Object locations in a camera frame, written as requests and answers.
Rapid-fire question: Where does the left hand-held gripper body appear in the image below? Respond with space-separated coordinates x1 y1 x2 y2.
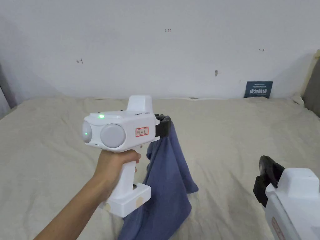
82 95 172 218

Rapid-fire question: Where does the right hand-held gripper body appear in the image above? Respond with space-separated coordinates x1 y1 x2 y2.
253 168 320 240

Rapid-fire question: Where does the dark blue garment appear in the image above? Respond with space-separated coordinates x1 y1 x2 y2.
117 122 199 240

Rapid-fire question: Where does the person's left hand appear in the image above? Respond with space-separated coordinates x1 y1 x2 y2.
96 150 142 201

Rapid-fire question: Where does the dark blue printed card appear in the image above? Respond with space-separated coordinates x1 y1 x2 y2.
243 81 274 99

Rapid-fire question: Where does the bed with beige sheet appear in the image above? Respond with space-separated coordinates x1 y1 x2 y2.
0 94 320 240

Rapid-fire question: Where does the padded grey-brown headboard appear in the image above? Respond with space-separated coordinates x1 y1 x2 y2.
302 49 320 118

